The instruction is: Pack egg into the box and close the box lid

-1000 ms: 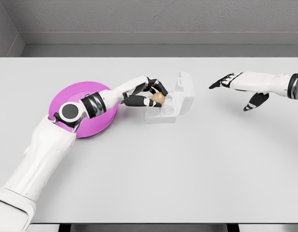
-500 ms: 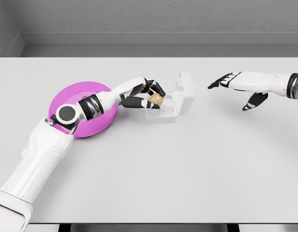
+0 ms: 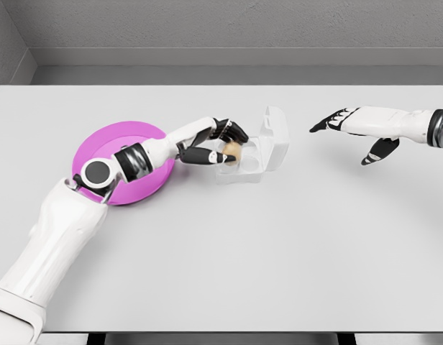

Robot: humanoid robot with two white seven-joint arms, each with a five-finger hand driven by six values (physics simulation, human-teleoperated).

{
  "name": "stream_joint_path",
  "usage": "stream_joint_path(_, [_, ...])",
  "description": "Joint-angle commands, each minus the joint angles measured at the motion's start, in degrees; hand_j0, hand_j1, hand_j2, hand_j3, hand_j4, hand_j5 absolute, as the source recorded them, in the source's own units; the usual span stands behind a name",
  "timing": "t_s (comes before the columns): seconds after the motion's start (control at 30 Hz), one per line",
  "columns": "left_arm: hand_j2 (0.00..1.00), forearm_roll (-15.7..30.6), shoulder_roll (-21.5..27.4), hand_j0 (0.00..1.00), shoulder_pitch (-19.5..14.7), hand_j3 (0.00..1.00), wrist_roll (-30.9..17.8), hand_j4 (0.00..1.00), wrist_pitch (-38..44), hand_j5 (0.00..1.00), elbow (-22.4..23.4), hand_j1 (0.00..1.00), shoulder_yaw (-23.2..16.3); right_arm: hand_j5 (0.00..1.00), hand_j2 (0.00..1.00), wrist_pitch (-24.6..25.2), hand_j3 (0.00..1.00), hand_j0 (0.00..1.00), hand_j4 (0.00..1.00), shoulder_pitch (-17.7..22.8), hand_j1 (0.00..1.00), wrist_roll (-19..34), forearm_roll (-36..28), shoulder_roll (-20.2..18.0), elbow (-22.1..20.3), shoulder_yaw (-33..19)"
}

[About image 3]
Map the clear plastic egg box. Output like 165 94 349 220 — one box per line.
214 104 291 187

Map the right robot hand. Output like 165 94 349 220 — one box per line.
309 106 406 167

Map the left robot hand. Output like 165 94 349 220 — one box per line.
165 116 250 167

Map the beige egg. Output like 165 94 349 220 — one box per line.
221 141 242 163

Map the pink round plate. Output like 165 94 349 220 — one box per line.
71 120 175 206

